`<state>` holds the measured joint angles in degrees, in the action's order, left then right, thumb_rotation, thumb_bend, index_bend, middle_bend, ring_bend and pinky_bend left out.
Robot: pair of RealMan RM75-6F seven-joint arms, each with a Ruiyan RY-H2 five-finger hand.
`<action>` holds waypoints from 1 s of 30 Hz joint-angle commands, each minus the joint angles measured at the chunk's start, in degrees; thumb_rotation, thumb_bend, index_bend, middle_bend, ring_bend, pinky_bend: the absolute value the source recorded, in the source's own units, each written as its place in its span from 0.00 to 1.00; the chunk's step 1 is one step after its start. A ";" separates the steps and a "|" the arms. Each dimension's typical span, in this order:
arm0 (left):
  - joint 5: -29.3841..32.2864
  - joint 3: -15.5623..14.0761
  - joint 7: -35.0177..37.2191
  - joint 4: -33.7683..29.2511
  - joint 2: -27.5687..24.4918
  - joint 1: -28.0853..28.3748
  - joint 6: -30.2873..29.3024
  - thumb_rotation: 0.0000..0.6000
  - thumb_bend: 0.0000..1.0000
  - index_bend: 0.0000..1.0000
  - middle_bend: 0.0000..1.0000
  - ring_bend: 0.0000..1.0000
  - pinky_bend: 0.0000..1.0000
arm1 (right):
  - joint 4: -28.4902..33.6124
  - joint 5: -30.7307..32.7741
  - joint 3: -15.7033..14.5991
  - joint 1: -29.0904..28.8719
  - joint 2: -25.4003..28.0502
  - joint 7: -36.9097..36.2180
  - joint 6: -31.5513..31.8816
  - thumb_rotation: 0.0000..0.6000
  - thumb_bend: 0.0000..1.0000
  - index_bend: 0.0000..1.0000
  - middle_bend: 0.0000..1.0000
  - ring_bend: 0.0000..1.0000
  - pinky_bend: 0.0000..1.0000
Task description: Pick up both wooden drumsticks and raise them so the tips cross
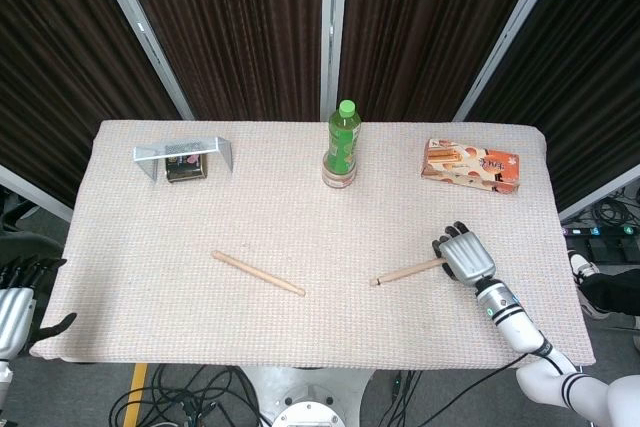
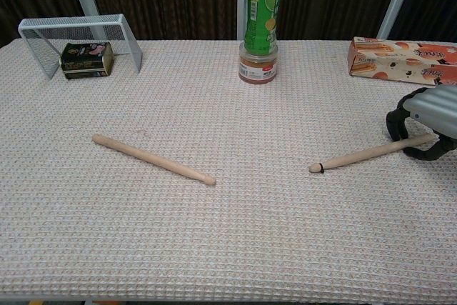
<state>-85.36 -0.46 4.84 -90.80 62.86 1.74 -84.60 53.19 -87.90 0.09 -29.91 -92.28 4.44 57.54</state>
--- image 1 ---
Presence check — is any green tea bottle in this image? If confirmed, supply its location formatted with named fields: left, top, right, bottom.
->
left=327, top=100, right=362, bottom=174

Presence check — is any beige woven tablecloth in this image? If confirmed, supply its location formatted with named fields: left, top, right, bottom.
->
left=28, top=119, right=596, bottom=371

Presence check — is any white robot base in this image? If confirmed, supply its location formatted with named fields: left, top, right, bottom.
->
left=242, top=365, right=376, bottom=427

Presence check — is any aluminium partition post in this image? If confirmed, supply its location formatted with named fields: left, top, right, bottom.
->
left=453, top=0, right=572, bottom=122
left=88, top=0, right=195, bottom=121
left=319, top=0, right=349, bottom=121

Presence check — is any dark tin box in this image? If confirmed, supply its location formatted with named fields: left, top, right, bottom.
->
left=165, top=154, right=208, bottom=184

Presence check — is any clear tape roll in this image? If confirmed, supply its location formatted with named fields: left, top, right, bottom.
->
left=321, top=151, right=357, bottom=190

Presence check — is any wooden stick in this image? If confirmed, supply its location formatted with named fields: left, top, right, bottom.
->
left=211, top=250, right=307, bottom=297
left=369, top=257, right=448, bottom=287

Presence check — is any dark brown partition panel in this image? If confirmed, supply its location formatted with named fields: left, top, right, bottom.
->
left=468, top=0, right=640, bottom=213
left=113, top=0, right=326, bottom=121
left=0, top=0, right=182, bottom=209
left=338, top=0, right=549, bottom=122

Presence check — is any orange biscuit box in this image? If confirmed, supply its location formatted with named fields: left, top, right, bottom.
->
left=420, top=138, right=521, bottom=195

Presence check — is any black trouser leg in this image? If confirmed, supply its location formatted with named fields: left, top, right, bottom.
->
left=579, top=269, right=640, bottom=319

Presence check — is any silver metal mesh shelf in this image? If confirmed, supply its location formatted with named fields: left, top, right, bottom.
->
left=132, top=136, right=235, bottom=182

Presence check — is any white sneaker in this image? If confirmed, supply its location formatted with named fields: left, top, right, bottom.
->
left=568, top=250, right=599, bottom=289

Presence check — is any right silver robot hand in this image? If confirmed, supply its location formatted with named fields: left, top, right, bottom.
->
left=432, top=220, right=499, bottom=288

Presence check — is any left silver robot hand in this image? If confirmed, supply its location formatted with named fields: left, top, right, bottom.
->
left=0, top=255, right=78, bottom=363

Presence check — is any black power strip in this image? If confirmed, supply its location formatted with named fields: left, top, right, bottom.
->
left=562, top=224, right=640, bottom=239

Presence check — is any black office chair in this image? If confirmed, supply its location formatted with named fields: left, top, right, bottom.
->
left=0, top=186, right=66, bottom=268

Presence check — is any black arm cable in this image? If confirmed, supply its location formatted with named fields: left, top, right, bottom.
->
left=374, top=350, right=531, bottom=427

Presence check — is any black floor cable bundle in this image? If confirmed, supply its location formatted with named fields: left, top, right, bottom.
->
left=110, top=364, right=271, bottom=427

